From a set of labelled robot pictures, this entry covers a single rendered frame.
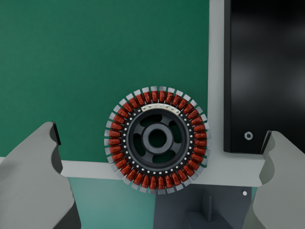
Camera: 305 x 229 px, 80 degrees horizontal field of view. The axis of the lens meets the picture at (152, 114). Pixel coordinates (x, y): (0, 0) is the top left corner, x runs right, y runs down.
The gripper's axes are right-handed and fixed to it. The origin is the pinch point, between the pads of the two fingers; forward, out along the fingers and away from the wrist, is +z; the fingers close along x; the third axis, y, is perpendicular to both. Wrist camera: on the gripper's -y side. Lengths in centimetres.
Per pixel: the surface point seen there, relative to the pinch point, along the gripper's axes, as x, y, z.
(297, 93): 15.9, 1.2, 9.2
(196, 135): 4.0, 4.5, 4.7
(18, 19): -18.9, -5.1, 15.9
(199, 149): 4.3, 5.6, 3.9
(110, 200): -21, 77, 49
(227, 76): 8.2, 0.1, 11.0
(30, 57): -16.7, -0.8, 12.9
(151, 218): 0, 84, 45
